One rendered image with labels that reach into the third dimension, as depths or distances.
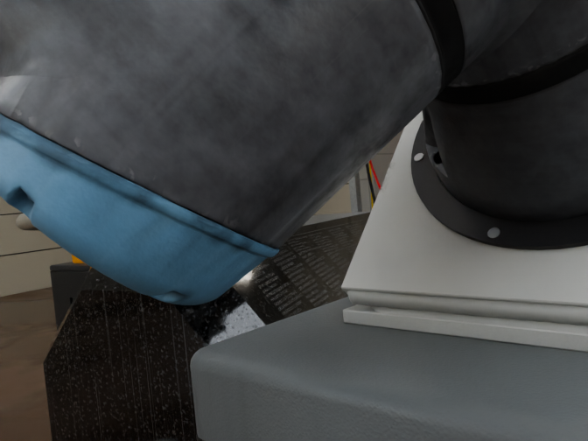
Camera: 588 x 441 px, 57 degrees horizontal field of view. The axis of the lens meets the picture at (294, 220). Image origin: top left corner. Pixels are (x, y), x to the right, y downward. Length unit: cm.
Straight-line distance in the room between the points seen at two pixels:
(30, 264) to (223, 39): 753
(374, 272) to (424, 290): 5
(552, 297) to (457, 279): 6
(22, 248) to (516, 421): 751
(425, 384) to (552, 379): 6
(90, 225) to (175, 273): 4
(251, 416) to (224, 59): 22
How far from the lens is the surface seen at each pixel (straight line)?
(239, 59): 21
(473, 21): 26
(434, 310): 37
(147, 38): 22
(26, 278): 771
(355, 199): 422
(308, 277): 138
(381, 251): 41
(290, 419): 33
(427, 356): 33
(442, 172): 39
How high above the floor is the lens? 95
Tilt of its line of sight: 3 degrees down
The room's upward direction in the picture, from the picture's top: 5 degrees counter-clockwise
